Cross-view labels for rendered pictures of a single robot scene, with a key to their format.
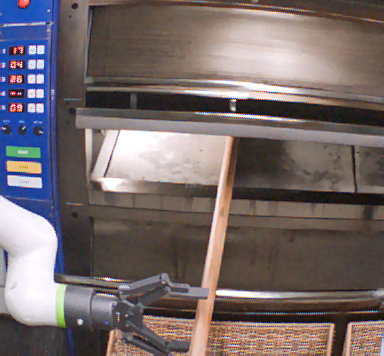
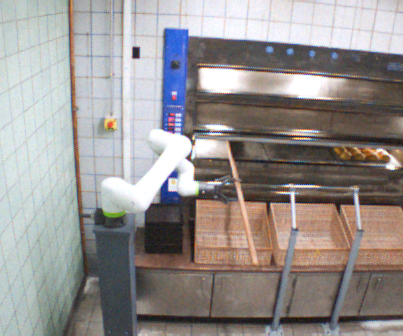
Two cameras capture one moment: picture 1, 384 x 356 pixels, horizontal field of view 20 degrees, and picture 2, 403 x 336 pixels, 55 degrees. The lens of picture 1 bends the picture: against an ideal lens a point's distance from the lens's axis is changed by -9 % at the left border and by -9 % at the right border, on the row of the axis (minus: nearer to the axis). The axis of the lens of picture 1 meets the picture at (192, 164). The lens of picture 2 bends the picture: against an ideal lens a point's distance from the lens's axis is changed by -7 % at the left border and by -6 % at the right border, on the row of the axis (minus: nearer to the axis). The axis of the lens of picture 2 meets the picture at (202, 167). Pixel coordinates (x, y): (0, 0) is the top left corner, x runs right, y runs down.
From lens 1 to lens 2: 83 cm
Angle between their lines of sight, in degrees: 8
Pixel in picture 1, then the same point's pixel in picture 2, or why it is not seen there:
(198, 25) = (227, 110)
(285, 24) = (252, 109)
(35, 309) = (189, 189)
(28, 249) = (187, 170)
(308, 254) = (255, 179)
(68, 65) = (188, 121)
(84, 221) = not seen: hidden behind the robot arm
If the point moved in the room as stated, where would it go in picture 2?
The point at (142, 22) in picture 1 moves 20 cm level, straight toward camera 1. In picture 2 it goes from (210, 108) to (216, 116)
